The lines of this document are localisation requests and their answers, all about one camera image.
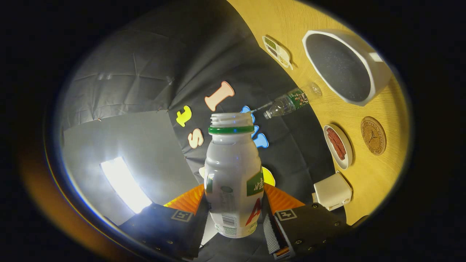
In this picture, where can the wooden table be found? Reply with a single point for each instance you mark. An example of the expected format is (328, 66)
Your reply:
(364, 178)

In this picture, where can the white cup dark inside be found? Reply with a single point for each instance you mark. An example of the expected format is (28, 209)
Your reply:
(338, 69)

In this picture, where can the round cork coaster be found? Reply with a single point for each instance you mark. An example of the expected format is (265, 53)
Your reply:
(373, 135)

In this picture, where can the white round plate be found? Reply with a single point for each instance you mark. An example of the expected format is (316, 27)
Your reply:
(347, 147)

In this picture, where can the bright ceiling light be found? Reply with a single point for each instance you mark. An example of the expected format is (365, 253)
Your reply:
(125, 185)

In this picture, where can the red meat strips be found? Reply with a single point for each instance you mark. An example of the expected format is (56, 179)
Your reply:
(336, 143)

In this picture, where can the white divided dish with beans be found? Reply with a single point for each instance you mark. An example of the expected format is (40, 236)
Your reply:
(282, 54)

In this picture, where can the black backdrop cloth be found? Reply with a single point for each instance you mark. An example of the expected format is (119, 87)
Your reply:
(218, 47)

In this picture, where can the cream toaster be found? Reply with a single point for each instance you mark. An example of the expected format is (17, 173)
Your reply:
(333, 191)

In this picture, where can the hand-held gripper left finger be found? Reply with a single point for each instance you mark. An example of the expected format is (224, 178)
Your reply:
(160, 229)

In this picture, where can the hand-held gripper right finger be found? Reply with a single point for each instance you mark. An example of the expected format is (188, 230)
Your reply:
(309, 227)

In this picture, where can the white juice bottle green label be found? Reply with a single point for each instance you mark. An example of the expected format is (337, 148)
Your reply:
(233, 163)

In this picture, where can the clear plastic water bottle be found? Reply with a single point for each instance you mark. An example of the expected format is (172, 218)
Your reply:
(291, 102)

